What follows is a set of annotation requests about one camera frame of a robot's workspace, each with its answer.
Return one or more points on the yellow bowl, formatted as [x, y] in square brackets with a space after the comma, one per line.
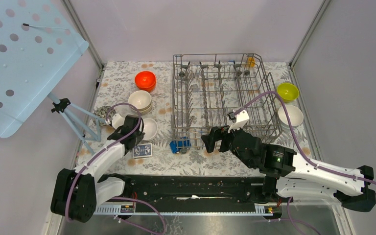
[288, 92]

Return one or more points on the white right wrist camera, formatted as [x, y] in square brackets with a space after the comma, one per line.
[238, 120]

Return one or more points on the light blue perforated board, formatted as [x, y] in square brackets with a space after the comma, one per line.
[38, 46]

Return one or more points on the beige bowl with leaf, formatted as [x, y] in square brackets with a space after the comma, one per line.
[146, 109]

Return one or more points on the blue toy car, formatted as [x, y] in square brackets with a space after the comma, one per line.
[180, 146]

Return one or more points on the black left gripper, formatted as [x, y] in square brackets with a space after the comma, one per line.
[139, 135]

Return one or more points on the orange bowl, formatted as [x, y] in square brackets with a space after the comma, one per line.
[148, 89]
[145, 78]

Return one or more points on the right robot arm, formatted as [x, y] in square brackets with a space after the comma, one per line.
[288, 174]

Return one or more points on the yellow clip on rack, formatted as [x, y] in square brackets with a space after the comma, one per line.
[250, 62]

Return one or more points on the white bowl back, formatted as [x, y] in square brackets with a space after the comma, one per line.
[285, 125]

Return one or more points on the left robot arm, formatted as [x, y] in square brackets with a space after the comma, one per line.
[79, 191]

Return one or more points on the grey wire dish rack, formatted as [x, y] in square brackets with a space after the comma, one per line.
[206, 87]

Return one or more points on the speckled stone coaster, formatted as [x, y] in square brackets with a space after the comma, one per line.
[101, 113]

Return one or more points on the light blue tripod stand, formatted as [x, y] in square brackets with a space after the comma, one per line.
[80, 128]

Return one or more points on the aluminium frame post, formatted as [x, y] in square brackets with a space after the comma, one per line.
[312, 27]
[67, 4]

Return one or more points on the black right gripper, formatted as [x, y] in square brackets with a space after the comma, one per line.
[214, 135]

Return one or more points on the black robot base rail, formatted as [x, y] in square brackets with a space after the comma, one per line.
[198, 194]

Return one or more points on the plain beige bowl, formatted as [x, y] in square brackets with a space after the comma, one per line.
[140, 99]

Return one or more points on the floral tablecloth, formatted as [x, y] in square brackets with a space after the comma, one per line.
[118, 83]

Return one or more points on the white bowl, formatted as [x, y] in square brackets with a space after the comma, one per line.
[150, 129]
[294, 113]
[285, 125]

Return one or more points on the blue playing card box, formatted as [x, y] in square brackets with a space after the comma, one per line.
[142, 151]

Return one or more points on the left aluminium frame post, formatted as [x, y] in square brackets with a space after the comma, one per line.
[67, 4]

